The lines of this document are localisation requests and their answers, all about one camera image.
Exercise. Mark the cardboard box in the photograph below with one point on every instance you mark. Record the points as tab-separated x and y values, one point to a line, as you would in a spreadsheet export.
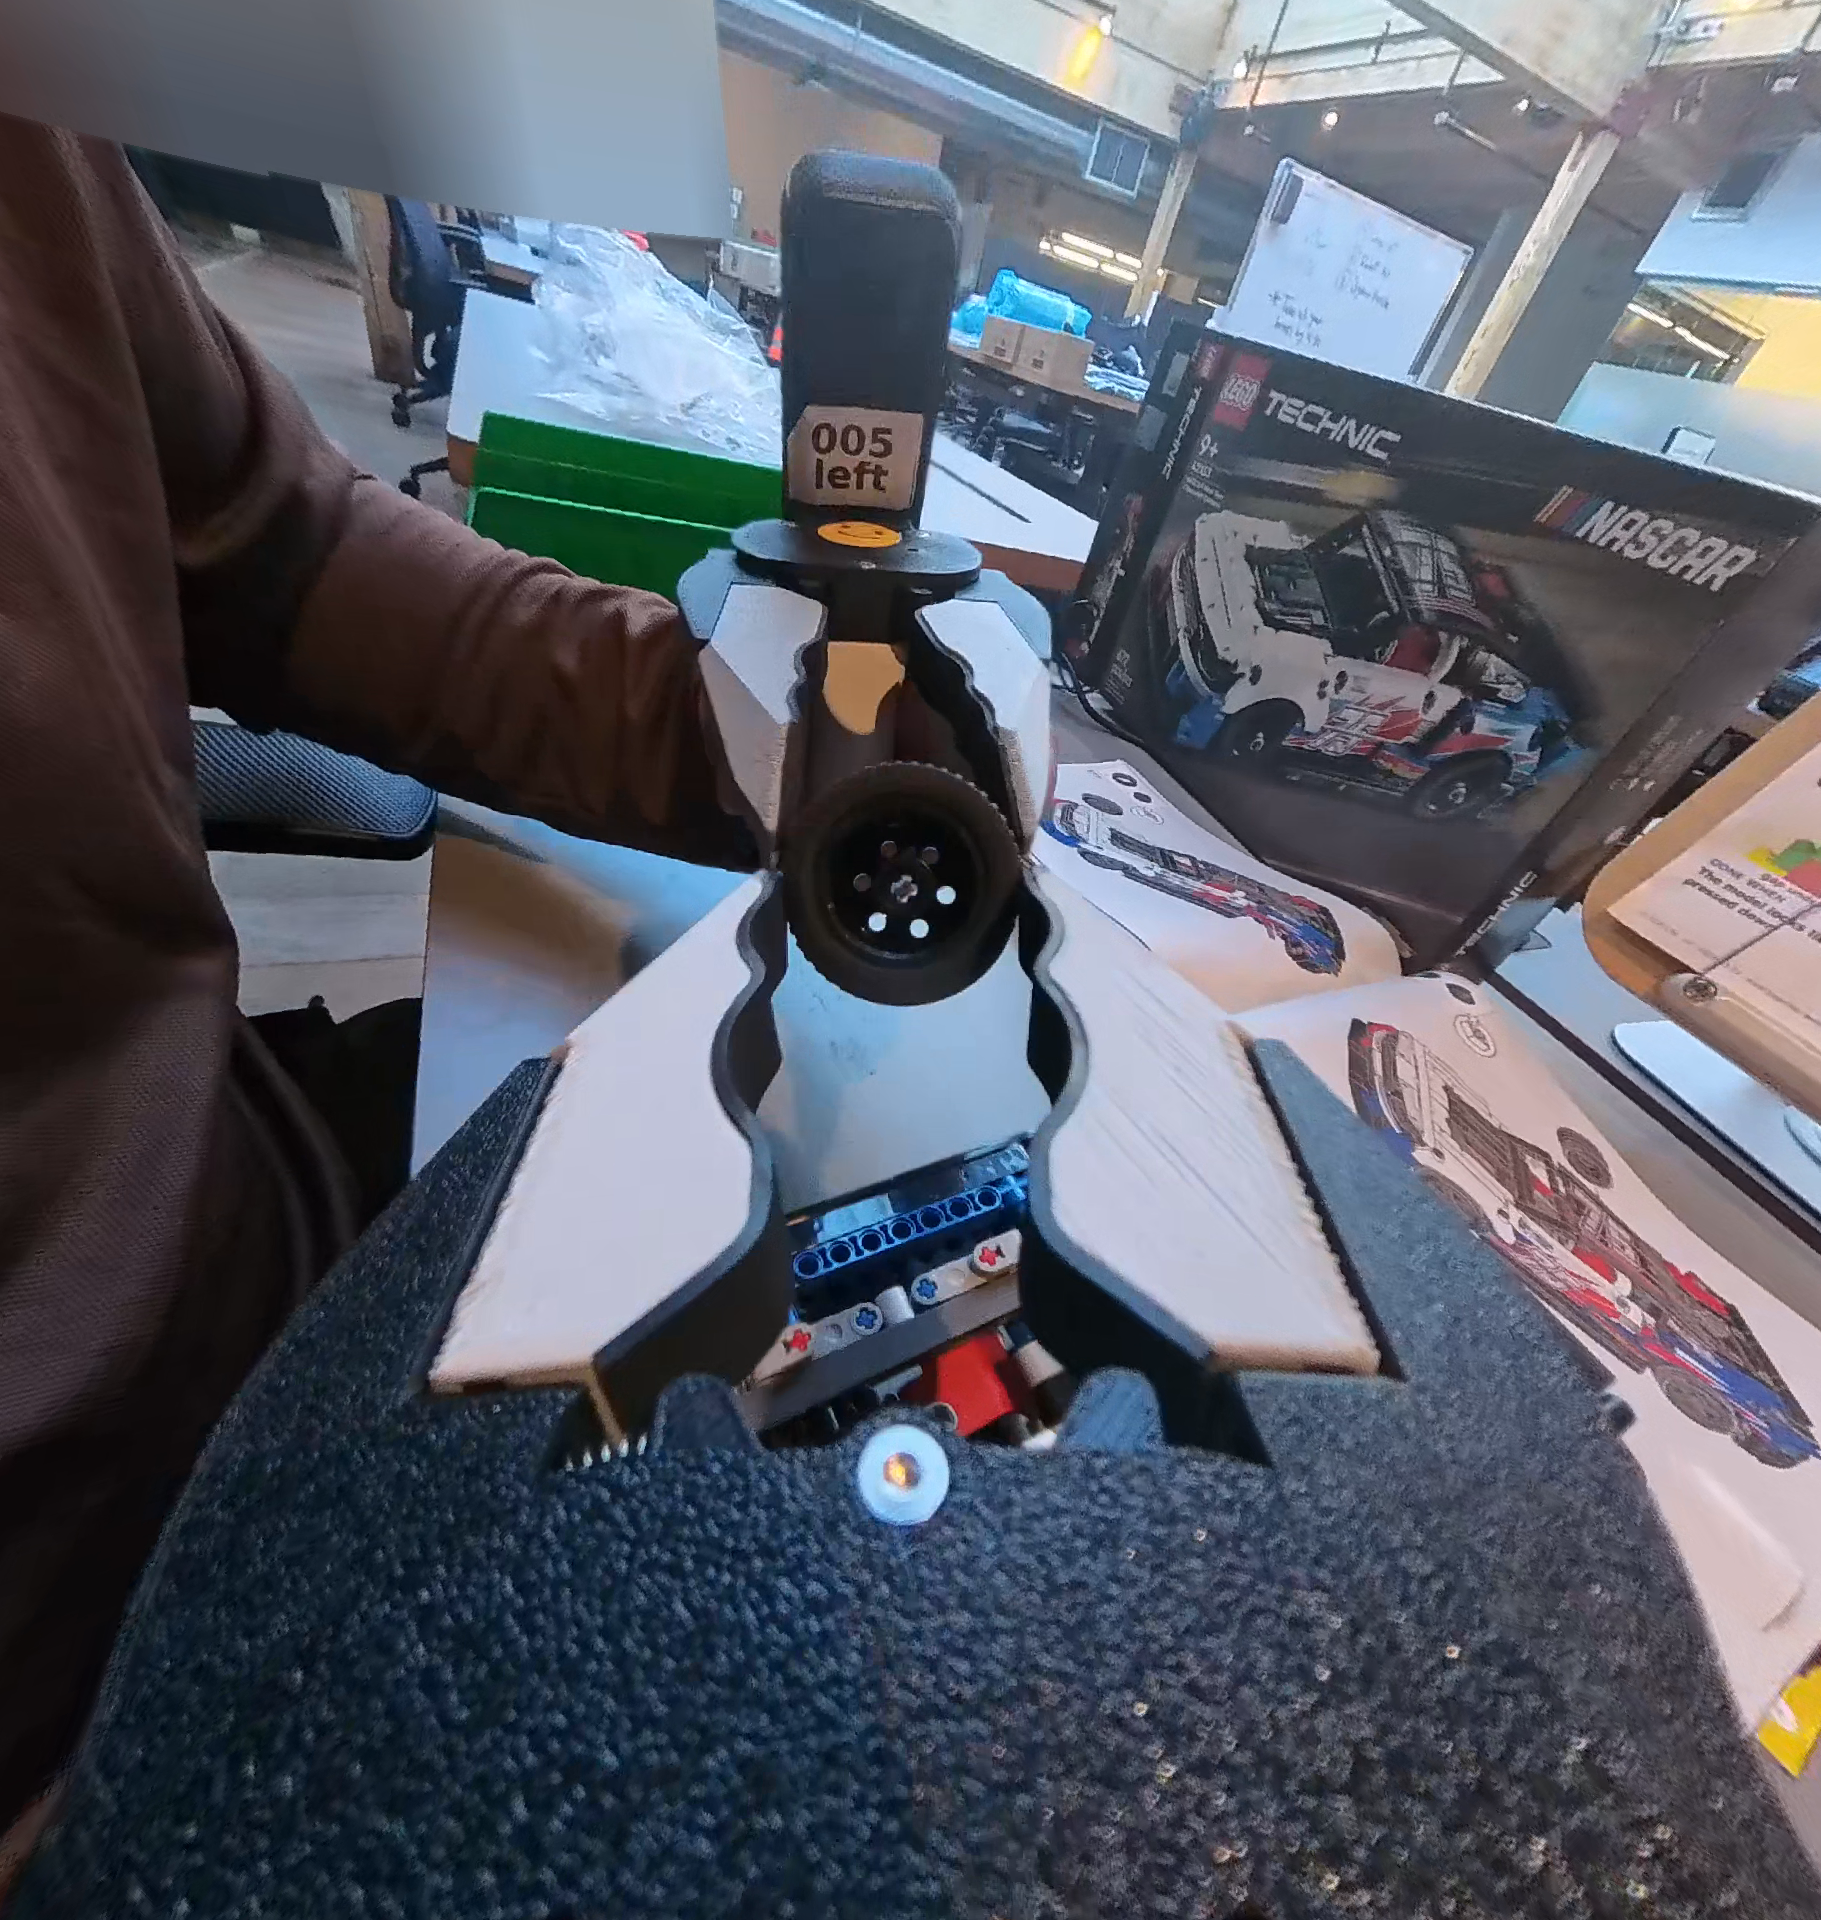
1037	352

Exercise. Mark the person in brown sweater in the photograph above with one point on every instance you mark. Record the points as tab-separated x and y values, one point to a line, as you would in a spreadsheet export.
71	901

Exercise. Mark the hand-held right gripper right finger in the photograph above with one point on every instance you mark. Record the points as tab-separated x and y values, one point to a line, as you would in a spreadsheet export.
1197	1185

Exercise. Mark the black mesh office chair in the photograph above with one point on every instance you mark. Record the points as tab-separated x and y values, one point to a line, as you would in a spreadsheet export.
312	787

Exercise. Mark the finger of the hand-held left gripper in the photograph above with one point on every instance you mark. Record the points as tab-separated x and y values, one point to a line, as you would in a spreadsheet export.
746	706
1022	736

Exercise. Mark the wooden document stand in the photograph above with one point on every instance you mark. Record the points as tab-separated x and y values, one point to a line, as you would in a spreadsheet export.
1750	1036

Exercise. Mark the toy car set box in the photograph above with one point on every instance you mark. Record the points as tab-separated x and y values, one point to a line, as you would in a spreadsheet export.
1451	525

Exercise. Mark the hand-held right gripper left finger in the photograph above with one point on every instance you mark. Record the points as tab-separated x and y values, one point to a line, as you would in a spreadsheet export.
612	1185

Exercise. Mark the clear plastic bag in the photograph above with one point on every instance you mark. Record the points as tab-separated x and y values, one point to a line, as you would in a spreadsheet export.
626	331

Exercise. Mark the black toy car wheel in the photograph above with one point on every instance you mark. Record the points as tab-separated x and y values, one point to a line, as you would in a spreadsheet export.
897	885

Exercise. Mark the person's left forearm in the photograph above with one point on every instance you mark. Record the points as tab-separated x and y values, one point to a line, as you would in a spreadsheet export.
521	676

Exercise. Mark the yellow paper leaflet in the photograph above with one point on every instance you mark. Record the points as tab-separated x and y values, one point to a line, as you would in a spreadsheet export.
1803	1716

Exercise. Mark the green plastic bin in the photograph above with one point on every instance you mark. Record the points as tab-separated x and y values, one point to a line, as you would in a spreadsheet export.
581	546
626	457

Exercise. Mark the silver metal stand base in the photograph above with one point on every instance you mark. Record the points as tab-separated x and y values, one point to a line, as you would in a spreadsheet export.
1720	1110

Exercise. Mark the white instruction booklet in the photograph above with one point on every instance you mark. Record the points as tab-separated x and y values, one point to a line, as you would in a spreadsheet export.
1632	1110

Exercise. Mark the brick-built toy car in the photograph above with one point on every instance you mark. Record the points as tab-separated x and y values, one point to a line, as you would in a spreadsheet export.
912	1231

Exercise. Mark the whiteboard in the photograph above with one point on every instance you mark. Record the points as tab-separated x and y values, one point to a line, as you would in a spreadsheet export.
1347	270

